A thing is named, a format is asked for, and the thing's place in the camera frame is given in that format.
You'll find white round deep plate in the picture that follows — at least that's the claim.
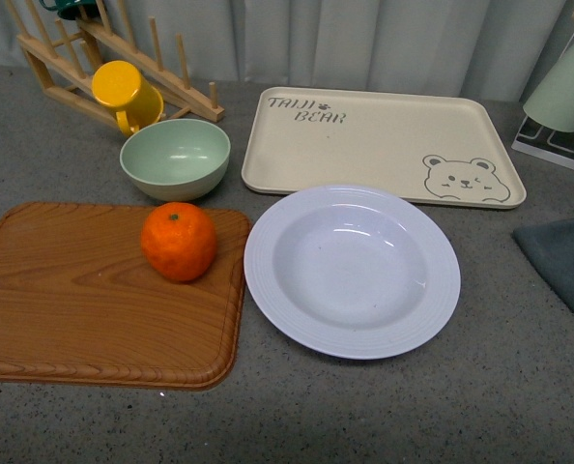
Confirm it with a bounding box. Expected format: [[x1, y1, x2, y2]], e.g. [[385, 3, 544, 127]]
[[244, 186, 461, 360]]

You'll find orange mandarin fruit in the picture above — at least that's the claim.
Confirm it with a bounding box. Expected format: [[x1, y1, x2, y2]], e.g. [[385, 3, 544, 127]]
[[140, 202, 217, 282]]

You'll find light green bowl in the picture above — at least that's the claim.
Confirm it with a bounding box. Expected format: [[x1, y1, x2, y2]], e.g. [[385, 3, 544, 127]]
[[120, 119, 231, 202]]

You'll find beige bear serving tray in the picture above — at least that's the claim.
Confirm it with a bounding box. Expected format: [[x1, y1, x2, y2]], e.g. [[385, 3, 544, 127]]
[[242, 87, 527, 209]]

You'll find yellow mug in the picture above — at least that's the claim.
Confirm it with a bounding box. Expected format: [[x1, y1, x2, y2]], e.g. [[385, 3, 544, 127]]
[[91, 60, 164, 136]]

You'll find wooden cutting board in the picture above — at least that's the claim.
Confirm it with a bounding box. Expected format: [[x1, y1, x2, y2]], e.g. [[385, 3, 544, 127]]
[[0, 202, 250, 390]]

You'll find grey curtain backdrop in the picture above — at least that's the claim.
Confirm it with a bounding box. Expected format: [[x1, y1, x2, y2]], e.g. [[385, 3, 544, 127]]
[[0, 0, 574, 102]]

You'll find grey folded cloth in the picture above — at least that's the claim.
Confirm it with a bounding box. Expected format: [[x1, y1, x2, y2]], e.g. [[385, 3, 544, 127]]
[[512, 218, 574, 312]]

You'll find wooden dish drying rack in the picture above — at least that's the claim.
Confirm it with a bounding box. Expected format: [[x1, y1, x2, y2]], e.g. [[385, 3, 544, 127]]
[[5, 1, 224, 128]]

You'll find light green cup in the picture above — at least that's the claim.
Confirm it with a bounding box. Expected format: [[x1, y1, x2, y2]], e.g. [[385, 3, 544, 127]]
[[523, 44, 574, 132]]

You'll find dark green mug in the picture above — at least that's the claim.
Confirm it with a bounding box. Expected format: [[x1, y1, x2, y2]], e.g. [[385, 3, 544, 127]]
[[39, 0, 100, 20]]

